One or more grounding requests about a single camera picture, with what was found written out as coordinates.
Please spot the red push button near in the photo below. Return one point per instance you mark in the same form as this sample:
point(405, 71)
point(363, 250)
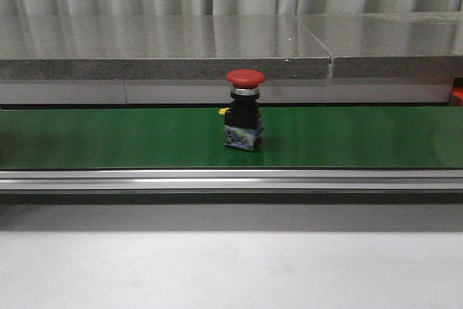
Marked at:
point(242, 120)

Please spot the green conveyor belt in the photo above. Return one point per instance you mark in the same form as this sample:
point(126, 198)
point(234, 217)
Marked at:
point(332, 136)

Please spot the grey stone slab right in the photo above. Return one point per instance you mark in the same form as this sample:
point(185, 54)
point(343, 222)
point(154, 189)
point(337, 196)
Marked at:
point(408, 45)

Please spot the grey stone slab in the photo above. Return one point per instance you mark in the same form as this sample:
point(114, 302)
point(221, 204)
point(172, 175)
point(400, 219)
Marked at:
point(408, 45)
point(142, 47)

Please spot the grey stone slab left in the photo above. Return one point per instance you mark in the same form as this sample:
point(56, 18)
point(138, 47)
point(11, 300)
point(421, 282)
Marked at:
point(142, 47)

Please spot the white base panel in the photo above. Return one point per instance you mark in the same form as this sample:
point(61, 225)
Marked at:
point(131, 92)

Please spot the red plastic tray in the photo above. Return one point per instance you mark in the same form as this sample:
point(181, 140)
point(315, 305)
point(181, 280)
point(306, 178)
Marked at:
point(457, 96)

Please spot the aluminium conveyor frame rail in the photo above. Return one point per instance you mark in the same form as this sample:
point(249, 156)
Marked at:
point(235, 180)

